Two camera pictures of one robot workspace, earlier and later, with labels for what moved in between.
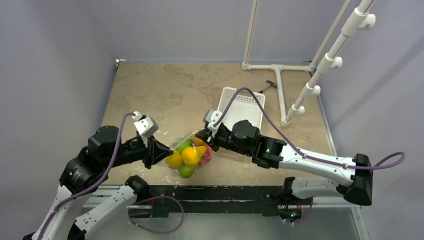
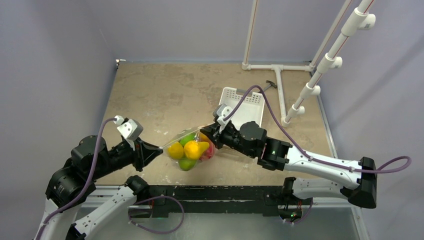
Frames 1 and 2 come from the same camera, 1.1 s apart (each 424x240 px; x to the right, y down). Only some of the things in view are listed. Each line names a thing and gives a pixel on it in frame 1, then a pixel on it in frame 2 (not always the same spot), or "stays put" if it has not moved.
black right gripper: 209,138 stays put
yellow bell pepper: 192,155 stays put
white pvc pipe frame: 359,19 stays put
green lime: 187,171 → 186,164
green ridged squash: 186,144 → 186,139
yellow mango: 174,161 → 175,151
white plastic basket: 244,107 stays put
